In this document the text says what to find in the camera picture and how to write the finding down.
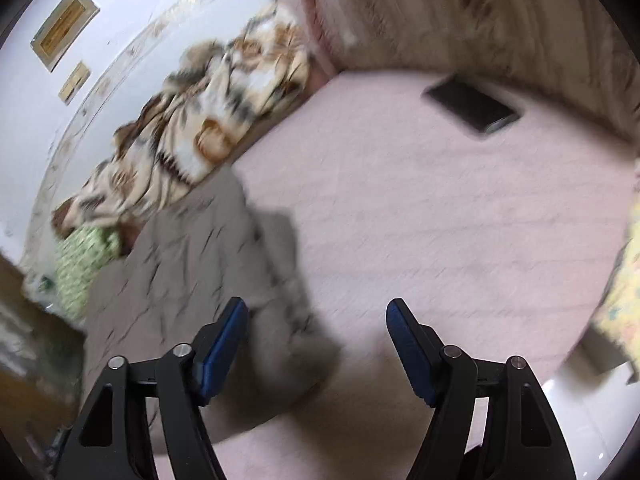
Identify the yellow floral cloth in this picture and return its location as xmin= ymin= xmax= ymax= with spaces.
xmin=590 ymin=210 xmax=640 ymax=361

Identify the grey quilted jacket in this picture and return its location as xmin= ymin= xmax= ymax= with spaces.
xmin=80 ymin=165 xmax=346 ymax=456

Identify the printed plastic bag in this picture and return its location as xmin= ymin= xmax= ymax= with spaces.
xmin=22 ymin=275 xmax=58 ymax=311

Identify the leaf print blanket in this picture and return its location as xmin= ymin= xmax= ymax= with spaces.
xmin=52 ymin=2 xmax=313 ymax=236

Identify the wooden wardrobe with glass doors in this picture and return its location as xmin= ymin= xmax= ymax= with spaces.
xmin=0 ymin=252 xmax=86 ymax=461

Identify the black phone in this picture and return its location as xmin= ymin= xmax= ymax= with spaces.
xmin=425 ymin=74 xmax=522 ymax=136

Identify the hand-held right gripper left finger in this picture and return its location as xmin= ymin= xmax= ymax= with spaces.
xmin=57 ymin=297 xmax=249 ymax=480

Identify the green patterned pillow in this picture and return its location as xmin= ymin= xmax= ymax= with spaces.
xmin=52 ymin=225 xmax=123 ymax=323

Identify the white glossy object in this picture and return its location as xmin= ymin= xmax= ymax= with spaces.
xmin=542 ymin=360 xmax=636 ymax=480

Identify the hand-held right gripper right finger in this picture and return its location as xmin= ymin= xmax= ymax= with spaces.
xmin=386 ymin=298 xmax=576 ymax=480

